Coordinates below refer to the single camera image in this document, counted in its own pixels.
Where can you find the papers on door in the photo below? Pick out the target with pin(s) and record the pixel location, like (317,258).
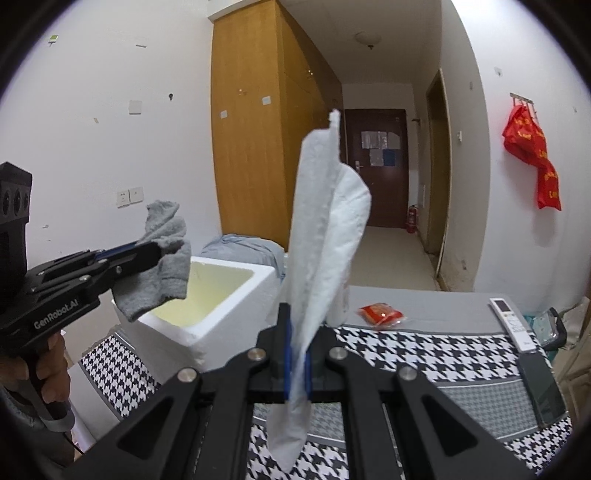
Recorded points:
(379,147)

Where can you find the white tissue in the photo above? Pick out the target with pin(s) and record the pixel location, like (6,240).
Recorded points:
(323,230)

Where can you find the ceiling lamp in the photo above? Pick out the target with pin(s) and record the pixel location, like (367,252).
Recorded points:
(368,39)

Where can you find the grey sock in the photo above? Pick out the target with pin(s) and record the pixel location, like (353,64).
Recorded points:
(157,277)

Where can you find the white wall switch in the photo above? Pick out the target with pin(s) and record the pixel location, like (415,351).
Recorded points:
(135,194)

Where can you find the person's left forearm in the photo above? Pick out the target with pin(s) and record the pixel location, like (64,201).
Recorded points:
(32,429)

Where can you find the metal wall hook rack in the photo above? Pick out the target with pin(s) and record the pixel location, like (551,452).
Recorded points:
(524,99)

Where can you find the blue-grey crumpled cloth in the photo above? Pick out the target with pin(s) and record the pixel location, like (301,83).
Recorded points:
(244,251)

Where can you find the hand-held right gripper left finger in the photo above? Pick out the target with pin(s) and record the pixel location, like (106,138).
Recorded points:
(288,360)

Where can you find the white wall socket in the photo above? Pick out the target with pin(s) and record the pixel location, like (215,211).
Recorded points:
(123,199)

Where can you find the black smartphone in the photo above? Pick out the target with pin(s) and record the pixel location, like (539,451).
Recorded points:
(545,387)

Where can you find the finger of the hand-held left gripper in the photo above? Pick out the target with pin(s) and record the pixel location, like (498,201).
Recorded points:
(117,251)
(138,258)

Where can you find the dark brown door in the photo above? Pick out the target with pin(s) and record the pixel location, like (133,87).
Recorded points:
(388,194)

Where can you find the red snack packet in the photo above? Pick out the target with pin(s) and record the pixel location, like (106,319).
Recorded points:
(381,314)

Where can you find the red fire extinguisher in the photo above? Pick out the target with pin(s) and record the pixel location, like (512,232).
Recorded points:
(412,221)

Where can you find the person's left hand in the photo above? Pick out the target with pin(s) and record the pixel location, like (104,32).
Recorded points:
(51,364)

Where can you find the wooden door frame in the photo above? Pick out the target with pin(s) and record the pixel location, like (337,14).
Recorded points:
(438,184)

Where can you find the white square wall plate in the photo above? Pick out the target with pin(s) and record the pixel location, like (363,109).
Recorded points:
(135,106)

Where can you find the white foam box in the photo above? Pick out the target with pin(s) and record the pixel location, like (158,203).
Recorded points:
(231,318)

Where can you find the houndstooth patterned cloth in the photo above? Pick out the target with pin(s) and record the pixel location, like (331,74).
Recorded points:
(438,360)

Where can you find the white remote control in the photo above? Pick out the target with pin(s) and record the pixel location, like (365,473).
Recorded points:
(512,323)

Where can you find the wooden wardrobe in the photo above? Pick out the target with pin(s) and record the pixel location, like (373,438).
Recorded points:
(258,138)

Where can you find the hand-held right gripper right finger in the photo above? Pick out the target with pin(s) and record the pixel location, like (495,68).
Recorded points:
(323,369)

